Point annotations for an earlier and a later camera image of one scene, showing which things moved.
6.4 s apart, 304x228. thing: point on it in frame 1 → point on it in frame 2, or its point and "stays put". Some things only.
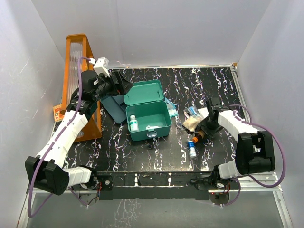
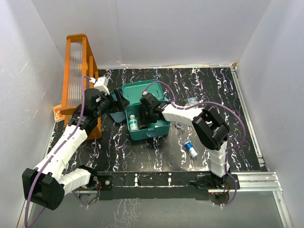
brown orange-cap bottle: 200,135 → 143,127
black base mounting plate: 147,185 stays put
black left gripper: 122,87 → 120,105
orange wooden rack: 77,46 stays put
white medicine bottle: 134,124 stays put
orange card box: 58,116 stays put
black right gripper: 209,133 → 142,118
